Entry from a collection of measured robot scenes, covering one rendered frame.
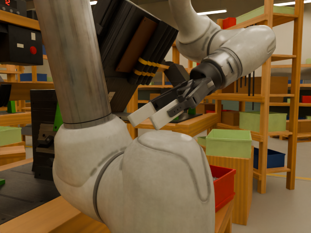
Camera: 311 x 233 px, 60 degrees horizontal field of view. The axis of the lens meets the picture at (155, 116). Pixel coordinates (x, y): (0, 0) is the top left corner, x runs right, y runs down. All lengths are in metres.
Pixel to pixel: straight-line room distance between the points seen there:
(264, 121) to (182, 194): 3.02
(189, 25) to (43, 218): 0.64
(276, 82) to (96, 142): 3.23
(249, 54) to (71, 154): 0.46
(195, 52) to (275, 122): 2.93
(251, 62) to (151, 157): 0.39
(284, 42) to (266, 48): 9.21
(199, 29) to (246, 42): 0.14
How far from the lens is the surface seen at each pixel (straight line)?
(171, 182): 0.40
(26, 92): 1.54
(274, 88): 3.60
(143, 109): 0.65
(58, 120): 1.16
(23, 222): 0.81
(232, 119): 4.02
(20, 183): 1.11
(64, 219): 0.79
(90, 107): 0.53
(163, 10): 11.03
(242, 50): 0.68
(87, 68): 0.52
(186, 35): 0.77
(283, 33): 9.99
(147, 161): 0.41
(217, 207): 1.04
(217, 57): 0.65
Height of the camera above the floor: 1.24
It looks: 6 degrees down
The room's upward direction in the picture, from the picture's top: straight up
